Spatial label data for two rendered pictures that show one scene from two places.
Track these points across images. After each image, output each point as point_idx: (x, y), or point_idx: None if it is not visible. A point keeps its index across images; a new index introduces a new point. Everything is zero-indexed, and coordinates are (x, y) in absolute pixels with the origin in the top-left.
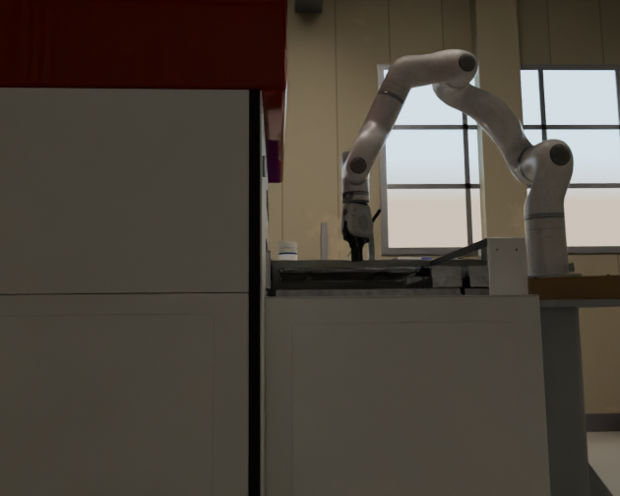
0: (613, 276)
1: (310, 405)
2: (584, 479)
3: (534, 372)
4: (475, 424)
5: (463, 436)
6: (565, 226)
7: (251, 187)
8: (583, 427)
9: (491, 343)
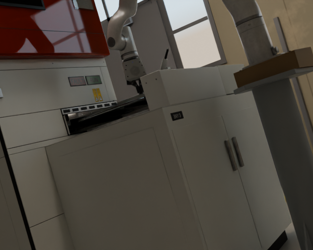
0: (289, 52)
1: (76, 195)
2: (309, 198)
3: (170, 154)
4: (148, 190)
5: (143, 197)
6: (259, 24)
7: None
8: (301, 163)
9: (144, 143)
